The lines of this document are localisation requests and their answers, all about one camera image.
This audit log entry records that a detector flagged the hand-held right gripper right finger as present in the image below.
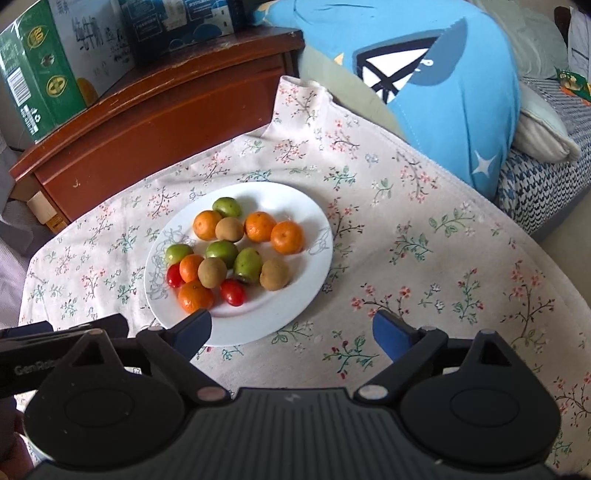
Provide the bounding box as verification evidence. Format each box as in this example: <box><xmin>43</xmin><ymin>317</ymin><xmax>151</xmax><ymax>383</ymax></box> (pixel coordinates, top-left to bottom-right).
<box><xmin>353</xmin><ymin>309</ymin><xmax>520</xmax><ymax>408</ymax></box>

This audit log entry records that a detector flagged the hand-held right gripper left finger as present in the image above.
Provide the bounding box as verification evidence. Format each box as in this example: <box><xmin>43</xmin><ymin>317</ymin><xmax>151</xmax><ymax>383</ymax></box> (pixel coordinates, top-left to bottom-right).
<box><xmin>69</xmin><ymin>308</ymin><xmax>232</xmax><ymax>408</ymax></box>

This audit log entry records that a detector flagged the orange mandarin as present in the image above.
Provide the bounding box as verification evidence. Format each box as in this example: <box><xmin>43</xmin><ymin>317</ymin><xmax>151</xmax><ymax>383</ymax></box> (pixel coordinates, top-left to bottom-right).
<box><xmin>179</xmin><ymin>254</ymin><xmax>205</xmax><ymax>284</ymax></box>
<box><xmin>178</xmin><ymin>281</ymin><xmax>215</xmax><ymax>311</ymax></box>
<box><xmin>192</xmin><ymin>210</ymin><xmax>223</xmax><ymax>241</ymax></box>
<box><xmin>270</xmin><ymin>221</ymin><xmax>305</xmax><ymax>255</ymax></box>
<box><xmin>244</xmin><ymin>211</ymin><xmax>277</xmax><ymax>243</ymax></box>

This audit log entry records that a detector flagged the brown kiwi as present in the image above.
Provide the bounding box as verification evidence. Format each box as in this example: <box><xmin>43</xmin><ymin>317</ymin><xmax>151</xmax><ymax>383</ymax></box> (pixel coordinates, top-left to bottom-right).
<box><xmin>259</xmin><ymin>257</ymin><xmax>291</xmax><ymax>291</ymax></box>
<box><xmin>198</xmin><ymin>257</ymin><xmax>228</xmax><ymax>289</ymax></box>
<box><xmin>215</xmin><ymin>217</ymin><xmax>245</xmax><ymax>242</ymax></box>

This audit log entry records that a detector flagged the green jujube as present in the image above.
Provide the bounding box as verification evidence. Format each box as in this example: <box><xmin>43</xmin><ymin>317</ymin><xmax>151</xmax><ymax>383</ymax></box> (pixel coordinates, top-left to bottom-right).
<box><xmin>165</xmin><ymin>244</ymin><xmax>195</xmax><ymax>265</ymax></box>
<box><xmin>233</xmin><ymin>247</ymin><xmax>264</xmax><ymax>284</ymax></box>
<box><xmin>205</xmin><ymin>240</ymin><xmax>239</xmax><ymax>269</ymax></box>
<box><xmin>212</xmin><ymin>197</ymin><xmax>242</xmax><ymax>219</ymax></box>

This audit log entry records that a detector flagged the white plate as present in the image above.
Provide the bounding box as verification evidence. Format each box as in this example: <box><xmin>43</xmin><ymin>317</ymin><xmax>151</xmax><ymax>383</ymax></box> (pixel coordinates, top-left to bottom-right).
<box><xmin>144</xmin><ymin>181</ymin><xmax>334</xmax><ymax>347</ymax></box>

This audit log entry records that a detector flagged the person's left hand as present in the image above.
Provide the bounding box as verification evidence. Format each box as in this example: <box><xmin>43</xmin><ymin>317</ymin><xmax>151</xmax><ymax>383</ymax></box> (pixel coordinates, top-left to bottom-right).
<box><xmin>0</xmin><ymin>399</ymin><xmax>34</xmax><ymax>480</ymax></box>

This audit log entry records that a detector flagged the floral tablecloth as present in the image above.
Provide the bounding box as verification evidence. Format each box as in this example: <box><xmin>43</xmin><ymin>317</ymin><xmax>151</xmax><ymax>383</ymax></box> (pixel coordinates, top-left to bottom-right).
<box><xmin>18</xmin><ymin>76</ymin><xmax>591</xmax><ymax>480</ymax></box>

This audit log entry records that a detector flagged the checkered grey cloth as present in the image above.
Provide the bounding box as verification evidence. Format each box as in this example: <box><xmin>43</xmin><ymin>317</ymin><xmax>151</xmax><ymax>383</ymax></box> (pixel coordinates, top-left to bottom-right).
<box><xmin>0</xmin><ymin>134</ymin><xmax>56</xmax><ymax>326</ymax></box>

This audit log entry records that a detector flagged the small cardboard box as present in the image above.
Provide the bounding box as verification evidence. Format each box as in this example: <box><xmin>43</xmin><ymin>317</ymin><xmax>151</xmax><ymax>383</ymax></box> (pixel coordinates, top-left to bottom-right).
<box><xmin>25</xmin><ymin>191</ymin><xmax>68</xmax><ymax>229</ymax></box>

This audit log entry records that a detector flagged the blue patterned blanket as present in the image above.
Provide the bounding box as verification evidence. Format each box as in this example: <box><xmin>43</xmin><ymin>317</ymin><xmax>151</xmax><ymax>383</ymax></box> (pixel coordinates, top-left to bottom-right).
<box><xmin>496</xmin><ymin>76</ymin><xmax>591</xmax><ymax>241</ymax></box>

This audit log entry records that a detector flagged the brown wooden nightstand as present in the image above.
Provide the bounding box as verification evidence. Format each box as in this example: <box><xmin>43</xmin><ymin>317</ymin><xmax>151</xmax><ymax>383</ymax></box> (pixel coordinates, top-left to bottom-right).
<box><xmin>9</xmin><ymin>28</ymin><xmax>305</xmax><ymax>224</ymax></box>

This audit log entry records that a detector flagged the blue printed cushion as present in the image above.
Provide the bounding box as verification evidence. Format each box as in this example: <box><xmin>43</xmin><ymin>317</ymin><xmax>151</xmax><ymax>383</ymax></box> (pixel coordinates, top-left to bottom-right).
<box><xmin>265</xmin><ymin>0</ymin><xmax>522</xmax><ymax>204</ymax></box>

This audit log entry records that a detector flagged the white pillow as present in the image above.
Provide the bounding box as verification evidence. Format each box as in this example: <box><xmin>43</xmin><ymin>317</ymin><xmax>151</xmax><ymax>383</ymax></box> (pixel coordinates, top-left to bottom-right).
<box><xmin>512</xmin><ymin>83</ymin><xmax>583</xmax><ymax>163</ymax></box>

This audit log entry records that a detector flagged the green and white carton box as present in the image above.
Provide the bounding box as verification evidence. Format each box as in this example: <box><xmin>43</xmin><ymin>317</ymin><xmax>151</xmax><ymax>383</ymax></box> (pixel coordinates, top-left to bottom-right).
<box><xmin>0</xmin><ymin>0</ymin><xmax>137</xmax><ymax>144</ymax></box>

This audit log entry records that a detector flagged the blue carton box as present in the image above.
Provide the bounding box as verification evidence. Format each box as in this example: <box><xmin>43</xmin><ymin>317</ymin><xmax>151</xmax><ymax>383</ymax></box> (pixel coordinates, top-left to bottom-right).
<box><xmin>117</xmin><ymin>0</ymin><xmax>247</xmax><ymax>65</ymax></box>

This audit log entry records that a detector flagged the green snack packet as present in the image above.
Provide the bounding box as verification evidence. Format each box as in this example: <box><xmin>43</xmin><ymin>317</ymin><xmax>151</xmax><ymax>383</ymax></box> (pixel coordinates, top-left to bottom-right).
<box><xmin>554</xmin><ymin>67</ymin><xmax>591</xmax><ymax>103</ymax></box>

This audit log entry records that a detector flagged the pale grey-green pillow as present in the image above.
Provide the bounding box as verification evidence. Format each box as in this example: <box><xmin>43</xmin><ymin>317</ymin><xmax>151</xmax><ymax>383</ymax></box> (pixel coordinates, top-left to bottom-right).
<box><xmin>471</xmin><ymin>0</ymin><xmax>570</xmax><ymax>80</ymax></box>

